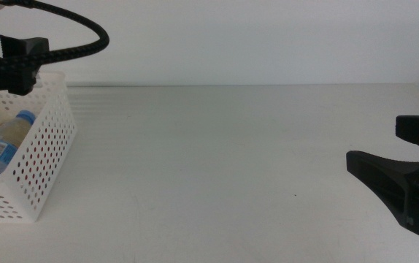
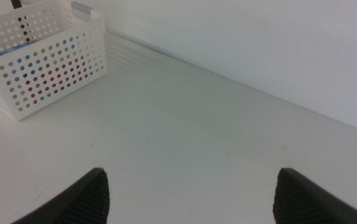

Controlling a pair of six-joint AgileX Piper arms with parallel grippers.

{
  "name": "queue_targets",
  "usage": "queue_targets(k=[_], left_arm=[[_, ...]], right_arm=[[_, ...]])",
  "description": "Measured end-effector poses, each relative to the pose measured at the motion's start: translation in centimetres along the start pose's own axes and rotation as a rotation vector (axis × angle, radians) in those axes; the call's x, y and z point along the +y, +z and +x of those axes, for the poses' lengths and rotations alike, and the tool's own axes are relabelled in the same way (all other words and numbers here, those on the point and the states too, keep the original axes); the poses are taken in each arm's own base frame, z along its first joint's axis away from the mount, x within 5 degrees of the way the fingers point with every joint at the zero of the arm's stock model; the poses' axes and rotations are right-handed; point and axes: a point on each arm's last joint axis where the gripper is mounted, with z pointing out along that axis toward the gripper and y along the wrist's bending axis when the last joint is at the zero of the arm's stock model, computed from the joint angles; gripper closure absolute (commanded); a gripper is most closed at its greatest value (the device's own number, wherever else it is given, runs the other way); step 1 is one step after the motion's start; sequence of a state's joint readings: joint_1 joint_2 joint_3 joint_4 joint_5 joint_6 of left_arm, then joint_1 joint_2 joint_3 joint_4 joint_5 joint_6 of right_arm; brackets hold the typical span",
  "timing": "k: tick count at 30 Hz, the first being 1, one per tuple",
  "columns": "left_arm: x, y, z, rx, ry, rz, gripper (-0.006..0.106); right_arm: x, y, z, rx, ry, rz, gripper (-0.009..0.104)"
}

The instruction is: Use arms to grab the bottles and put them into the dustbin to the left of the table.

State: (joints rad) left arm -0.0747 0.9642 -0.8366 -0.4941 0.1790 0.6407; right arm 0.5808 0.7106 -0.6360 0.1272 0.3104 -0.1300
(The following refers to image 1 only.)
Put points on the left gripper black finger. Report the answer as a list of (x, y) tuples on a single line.
[(23, 45)]

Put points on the white perforated plastic basket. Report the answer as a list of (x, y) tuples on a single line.
[(32, 215)]

